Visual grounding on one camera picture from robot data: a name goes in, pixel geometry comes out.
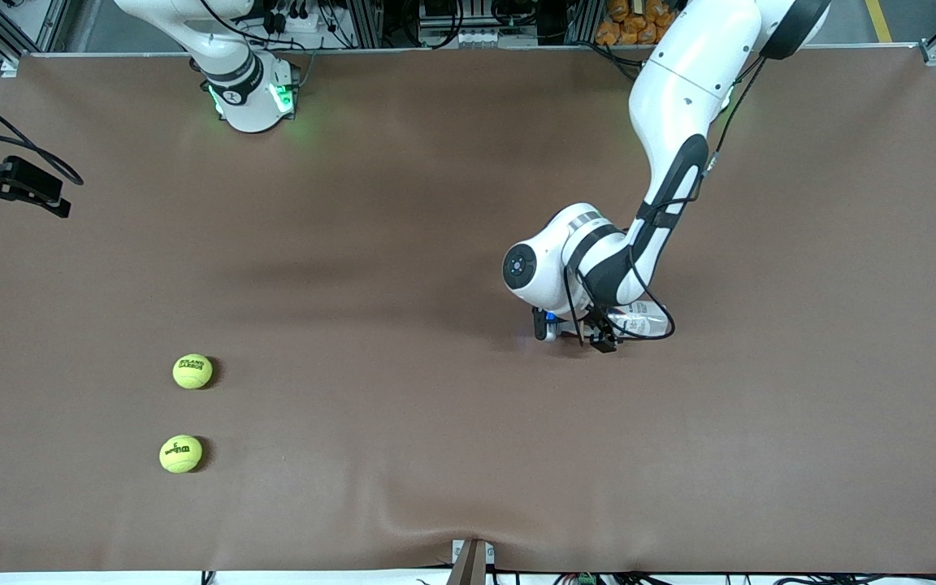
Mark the orange snack bag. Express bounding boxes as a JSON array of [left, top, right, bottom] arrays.
[[595, 0, 688, 46]]

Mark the Wilson tennis ball can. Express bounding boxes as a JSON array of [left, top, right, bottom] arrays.
[[608, 299, 674, 340]]

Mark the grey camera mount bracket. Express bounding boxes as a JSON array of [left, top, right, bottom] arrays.
[[447, 538, 496, 585]]

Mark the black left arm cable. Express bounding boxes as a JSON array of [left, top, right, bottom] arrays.
[[561, 53, 769, 352]]

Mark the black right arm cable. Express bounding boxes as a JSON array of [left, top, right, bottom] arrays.
[[0, 81, 85, 187]]

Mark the yellow tennis ball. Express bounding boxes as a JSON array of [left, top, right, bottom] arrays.
[[159, 435, 203, 475], [172, 353, 214, 390]]

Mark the white terminal block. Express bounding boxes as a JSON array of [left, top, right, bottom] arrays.
[[453, 28, 540, 50]]

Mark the brown table mat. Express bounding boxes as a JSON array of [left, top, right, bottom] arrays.
[[0, 45, 936, 574]]

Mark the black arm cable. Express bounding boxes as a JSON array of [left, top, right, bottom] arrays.
[[0, 81, 85, 187], [561, 53, 769, 352]]

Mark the white power strip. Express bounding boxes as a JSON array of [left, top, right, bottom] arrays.
[[261, 0, 355, 50]]

